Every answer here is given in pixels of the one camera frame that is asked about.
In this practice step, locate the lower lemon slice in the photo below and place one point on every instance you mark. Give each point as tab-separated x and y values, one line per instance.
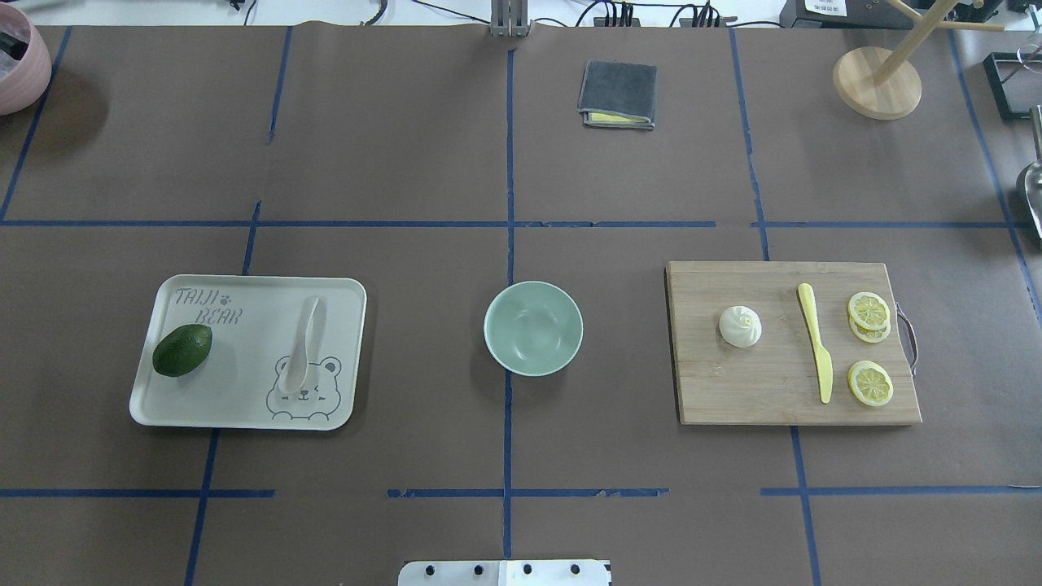
870	384

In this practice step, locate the green avocado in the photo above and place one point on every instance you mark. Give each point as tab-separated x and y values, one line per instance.
183	350

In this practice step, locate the white bear print tray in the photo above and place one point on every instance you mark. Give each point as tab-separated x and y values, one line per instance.
254	322

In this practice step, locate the black glass rack tray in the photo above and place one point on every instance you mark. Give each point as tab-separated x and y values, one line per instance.
1015	87

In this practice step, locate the wooden cutting board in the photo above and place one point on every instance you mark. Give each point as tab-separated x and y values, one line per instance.
775	381

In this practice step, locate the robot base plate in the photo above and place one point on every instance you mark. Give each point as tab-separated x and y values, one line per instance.
507	572

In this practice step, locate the white plastic spoon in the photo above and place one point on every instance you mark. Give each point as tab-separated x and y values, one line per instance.
306	345

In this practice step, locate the yellow plastic knife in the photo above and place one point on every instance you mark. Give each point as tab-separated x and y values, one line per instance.
824	364

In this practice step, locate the grey folded cloth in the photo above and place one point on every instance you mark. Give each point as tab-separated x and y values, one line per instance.
617	95

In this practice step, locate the wooden mug tree stand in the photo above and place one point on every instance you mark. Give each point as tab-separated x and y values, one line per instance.
880	83

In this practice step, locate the white steamed bun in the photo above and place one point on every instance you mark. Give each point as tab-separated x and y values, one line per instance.
740	326

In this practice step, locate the aluminium frame post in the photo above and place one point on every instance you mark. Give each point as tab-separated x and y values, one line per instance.
509	18

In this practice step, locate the metal scoop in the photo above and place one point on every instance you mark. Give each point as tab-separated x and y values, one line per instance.
1029	180

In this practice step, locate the light green bowl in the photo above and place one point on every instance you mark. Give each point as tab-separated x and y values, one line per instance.
533	328

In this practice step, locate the pink bowl with ice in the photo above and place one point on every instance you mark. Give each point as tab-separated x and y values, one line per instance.
23	80

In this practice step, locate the lemon slice under upper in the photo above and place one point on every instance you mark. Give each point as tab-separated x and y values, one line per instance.
868	335

